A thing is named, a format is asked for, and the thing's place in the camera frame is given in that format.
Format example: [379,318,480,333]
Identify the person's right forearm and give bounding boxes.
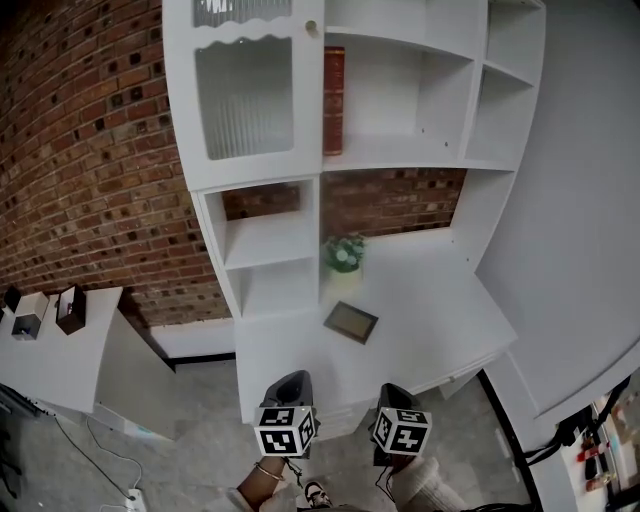
[387,454,469,512]

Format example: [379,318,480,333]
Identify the grey box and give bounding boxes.
[10,313,42,342]

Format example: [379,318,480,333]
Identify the gold bracelet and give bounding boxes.
[253,460,286,482]

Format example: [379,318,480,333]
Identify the white power cable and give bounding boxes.
[85,417,144,494]

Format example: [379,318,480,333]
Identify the window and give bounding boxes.
[594,379,640,512]

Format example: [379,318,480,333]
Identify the brown open box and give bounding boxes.
[54,284,87,336]

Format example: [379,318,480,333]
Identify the white desk hutch shelves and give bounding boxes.
[162,0,547,321]

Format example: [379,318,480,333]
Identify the dark picture frame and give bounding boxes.
[323,300,380,345]

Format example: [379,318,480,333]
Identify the potted flower plant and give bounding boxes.
[322,233,369,301]

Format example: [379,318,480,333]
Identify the person's left forearm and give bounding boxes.
[227,457,301,512]

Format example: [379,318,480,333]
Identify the black office chair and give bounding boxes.
[0,429,24,501]

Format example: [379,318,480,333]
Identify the red book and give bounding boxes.
[322,46,347,157]

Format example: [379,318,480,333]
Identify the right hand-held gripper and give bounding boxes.
[370,382,434,459]

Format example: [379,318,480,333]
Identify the white box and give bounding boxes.
[14,292,50,321]

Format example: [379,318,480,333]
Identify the small white side desk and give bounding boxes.
[0,285,176,441]

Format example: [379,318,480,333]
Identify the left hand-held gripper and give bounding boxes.
[253,369,321,459]

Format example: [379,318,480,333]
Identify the ribbed glass cabinet door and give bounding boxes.
[162,0,326,191]

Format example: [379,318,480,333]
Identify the black pouch with straps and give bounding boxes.
[519,377,632,469]

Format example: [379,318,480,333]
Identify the grey metal cabinet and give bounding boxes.
[0,382,56,419]

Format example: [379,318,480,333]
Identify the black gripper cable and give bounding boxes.
[284,455,306,489]
[374,449,401,501]

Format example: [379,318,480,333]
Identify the white low ledge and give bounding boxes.
[149,317,237,362]

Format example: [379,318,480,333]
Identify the person's left shoe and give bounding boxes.
[303,480,334,509]

